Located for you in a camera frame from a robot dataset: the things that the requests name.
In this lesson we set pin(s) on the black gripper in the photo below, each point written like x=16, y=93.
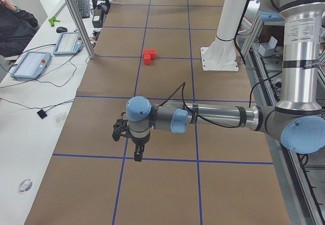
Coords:
x=139, y=141

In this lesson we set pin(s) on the red block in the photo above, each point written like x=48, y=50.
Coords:
x=147, y=59
x=146, y=51
x=152, y=53

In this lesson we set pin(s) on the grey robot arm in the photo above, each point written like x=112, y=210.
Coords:
x=295, y=121

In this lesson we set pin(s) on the small black square device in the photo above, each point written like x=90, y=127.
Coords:
x=42, y=114

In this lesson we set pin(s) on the clear tape roll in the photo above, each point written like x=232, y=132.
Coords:
x=25, y=185

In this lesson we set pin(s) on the far blue teach pendant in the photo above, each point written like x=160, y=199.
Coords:
x=68, y=44

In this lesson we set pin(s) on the blue teach pendant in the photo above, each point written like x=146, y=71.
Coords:
x=31, y=65
x=68, y=44

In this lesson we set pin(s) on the near blue teach pendant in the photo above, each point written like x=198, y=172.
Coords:
x=31, y=65

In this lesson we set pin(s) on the black computer mouse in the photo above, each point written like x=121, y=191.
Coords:
x=61, y=29

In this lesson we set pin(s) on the black keyboard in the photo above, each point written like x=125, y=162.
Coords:
x=83, y=8

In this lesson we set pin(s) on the green plastic tool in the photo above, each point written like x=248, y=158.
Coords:
x=52, y=21

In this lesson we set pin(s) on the white open box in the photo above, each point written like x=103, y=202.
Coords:
x=267, y=49

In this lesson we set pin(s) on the seated person black jacket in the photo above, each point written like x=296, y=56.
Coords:
x=18, y=27

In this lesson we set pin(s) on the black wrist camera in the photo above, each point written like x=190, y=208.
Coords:
x=121, y=129

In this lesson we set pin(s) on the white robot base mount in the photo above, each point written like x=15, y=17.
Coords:
x=221, y=54

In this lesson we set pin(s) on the aluminium frame post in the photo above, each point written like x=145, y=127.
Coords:
x=74, y=12

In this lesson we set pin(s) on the aluminium frame rack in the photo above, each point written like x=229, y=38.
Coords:
x=301, y=176

